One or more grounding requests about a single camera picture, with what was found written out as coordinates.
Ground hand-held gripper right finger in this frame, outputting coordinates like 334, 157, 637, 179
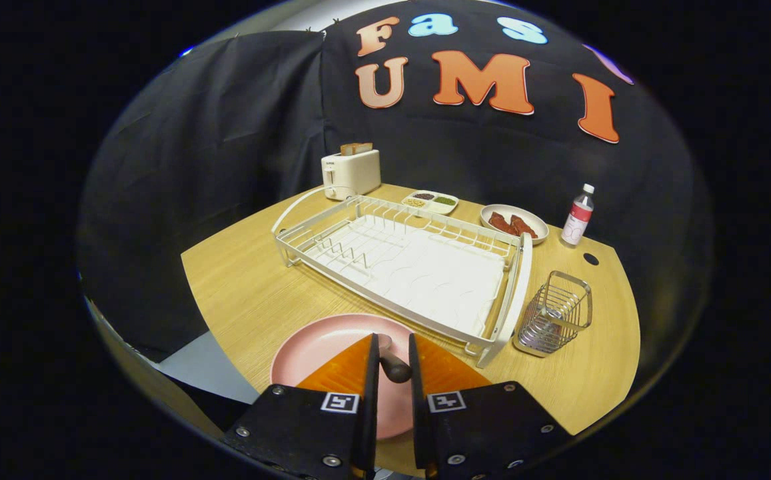
408, 333, 572, 480

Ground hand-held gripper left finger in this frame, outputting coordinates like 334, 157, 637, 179
222, 333, 381, 480

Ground pink plate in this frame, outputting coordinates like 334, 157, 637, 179
270, 313, 426, 441

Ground metal wire basket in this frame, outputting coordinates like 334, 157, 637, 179
513, 270, 593, 358

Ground dark-handled metal spoon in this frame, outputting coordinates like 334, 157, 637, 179
377, 333, 414, 384

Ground white wire dish rack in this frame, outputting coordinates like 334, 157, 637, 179
272, 187, 534, 369

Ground white plate with steaks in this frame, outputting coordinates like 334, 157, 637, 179
480, 204, 550, 246

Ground brown steak piece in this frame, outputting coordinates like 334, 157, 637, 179
509, 214, 539, 239
488, 211, 520, 236

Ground clear red-label water bottle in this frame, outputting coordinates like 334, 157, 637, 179
560, 184, 596, 249

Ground white divided bean tray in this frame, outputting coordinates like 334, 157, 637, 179
401, 191, 459, 215

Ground white toaster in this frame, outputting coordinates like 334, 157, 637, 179
321, 149, 383, 201

